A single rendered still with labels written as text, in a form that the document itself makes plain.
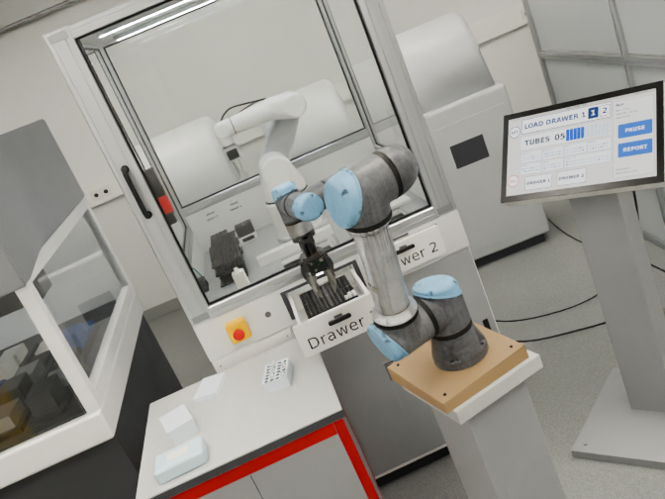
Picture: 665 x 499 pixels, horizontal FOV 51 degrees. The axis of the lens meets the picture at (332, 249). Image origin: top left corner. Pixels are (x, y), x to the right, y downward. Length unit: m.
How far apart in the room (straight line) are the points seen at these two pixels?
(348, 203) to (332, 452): 0.85
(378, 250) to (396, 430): 1.31
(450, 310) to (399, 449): 1.13
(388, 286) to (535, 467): 0.72
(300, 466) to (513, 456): 0.59
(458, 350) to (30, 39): 4.51
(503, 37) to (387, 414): 3.78
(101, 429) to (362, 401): 0.94
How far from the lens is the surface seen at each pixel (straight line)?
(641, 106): 2.29
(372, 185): 1.49
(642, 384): 2.75
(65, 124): 5.72
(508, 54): 5.86
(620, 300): 2.56
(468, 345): 1.84
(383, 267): 1.61
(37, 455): 2.46
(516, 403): 1.95
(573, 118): 2.37
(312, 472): 2.08
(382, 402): 2.70
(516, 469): 2.03
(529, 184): 2.36
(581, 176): 2.29
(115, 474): 2.55
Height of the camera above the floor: 1.76
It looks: 18 degrees down
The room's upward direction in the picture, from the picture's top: 23 degrees counter-clockwise
